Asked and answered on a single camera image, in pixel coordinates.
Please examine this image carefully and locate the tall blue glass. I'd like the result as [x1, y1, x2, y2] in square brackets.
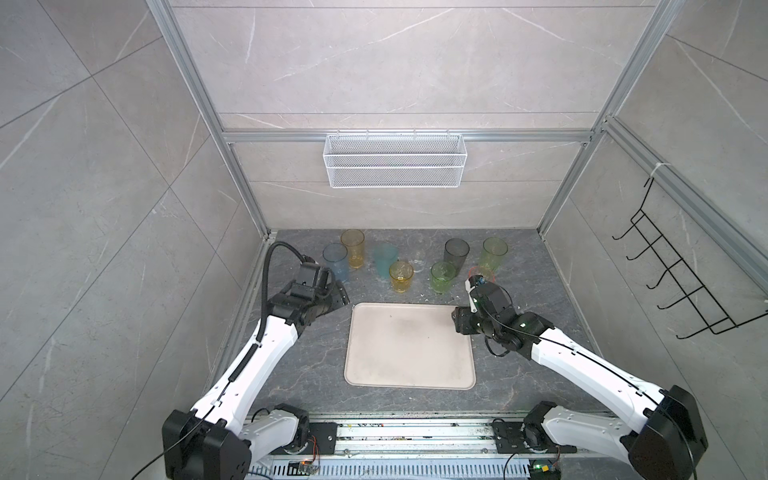
[322, 243, 349, 282]

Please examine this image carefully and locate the tall amber glass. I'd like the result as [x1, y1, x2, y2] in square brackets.
[340, 229, 365, 269]

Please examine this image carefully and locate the short clear glass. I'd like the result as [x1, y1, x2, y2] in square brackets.
[409, 249, 427, 274]

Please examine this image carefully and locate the beige tray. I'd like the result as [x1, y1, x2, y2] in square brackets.
[344, 303, 476, 391]

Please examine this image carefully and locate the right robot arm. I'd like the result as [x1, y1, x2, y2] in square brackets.
[451, 275, 709, 479]

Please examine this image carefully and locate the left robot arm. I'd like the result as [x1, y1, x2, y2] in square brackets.
[162, 280, 349, 479]

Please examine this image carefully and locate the short pink glass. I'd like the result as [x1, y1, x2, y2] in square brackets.
[468, 265, 496, 283]

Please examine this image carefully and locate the short green glass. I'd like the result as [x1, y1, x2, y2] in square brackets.
[430, 261, 457, 294]

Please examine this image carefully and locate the tall green glass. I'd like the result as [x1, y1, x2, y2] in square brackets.
[478, 237, 509, 272]

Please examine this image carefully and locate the tall grey glass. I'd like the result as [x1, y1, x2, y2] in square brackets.
[443, 238, 470, 275]

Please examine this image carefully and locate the tall teal glass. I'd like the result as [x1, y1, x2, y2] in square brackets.
[373, 242, 399, 279]

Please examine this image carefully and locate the short amber glass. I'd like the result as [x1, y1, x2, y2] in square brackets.
[389, 260, 414, 293]

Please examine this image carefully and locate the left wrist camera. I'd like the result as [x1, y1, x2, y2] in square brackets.
[296, 262, 331, 289]

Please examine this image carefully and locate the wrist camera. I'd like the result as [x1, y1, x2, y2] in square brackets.
[465, 274, 485, 313]
[296, 262, 331, 289]

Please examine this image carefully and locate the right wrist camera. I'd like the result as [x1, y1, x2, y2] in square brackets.
[465, 274, 485, 313]

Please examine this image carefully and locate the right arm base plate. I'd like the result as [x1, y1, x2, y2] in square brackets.
[490, 418, 578, 454]

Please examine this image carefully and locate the white wire basket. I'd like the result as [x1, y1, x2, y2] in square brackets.
[323, 133, 468, 189]

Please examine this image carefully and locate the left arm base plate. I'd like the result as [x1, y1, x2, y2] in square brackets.
[309, 422, 339, 456]

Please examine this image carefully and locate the aluminium rail frame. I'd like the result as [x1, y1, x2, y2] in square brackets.
[161, 411, 661, 480]

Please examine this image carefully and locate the black wire hook rack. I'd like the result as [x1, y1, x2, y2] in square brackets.
[611, 178, 767, 340]

